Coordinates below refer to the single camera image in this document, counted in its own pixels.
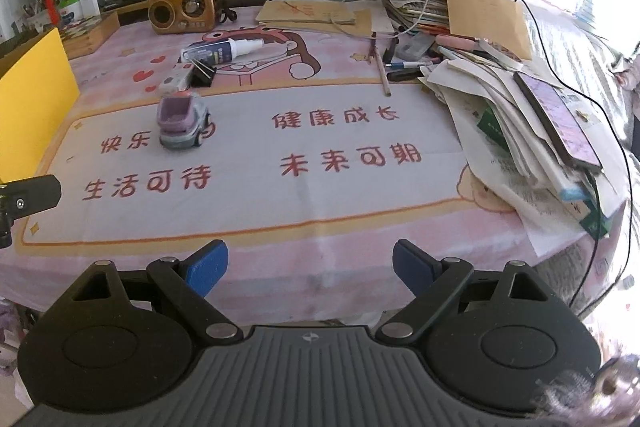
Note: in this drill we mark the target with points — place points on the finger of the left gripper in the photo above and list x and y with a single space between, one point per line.
23 198

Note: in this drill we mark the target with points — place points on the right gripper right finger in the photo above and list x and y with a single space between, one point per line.
436 286

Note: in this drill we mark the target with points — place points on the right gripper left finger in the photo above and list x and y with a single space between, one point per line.
179 290

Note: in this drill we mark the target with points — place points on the purple grey toy truck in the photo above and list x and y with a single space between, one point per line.
182 117

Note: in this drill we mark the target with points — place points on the small white cat box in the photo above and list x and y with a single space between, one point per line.
178 80

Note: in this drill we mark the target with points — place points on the black binder clip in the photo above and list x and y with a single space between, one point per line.
202 75

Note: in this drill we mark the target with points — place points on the white spray bottle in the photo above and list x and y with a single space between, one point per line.
220 52

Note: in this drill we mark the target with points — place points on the yellow cardboard box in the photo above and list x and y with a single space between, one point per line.
37 90

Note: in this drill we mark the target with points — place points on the printed desk mat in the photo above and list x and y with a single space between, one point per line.
286 156

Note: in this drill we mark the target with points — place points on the messy paper stack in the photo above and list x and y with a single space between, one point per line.
504 142

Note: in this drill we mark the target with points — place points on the pink checkered tablecloth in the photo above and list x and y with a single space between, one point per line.
312 277

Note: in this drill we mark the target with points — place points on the checkered wooden chess box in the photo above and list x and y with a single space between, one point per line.
86 36

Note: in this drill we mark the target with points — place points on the red toy bottle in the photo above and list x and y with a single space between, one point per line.
52 11

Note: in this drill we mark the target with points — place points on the wooden pencil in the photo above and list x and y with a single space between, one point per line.
379 64

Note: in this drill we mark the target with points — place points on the purple tablet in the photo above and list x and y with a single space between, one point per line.
567 137

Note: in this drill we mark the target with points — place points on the brown retro radio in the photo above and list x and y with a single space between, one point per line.
170 17

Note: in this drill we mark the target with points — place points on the brown paper envelope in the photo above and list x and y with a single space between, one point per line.
499 21

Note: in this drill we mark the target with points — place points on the kraft paper sheets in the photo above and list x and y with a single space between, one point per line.
318 15

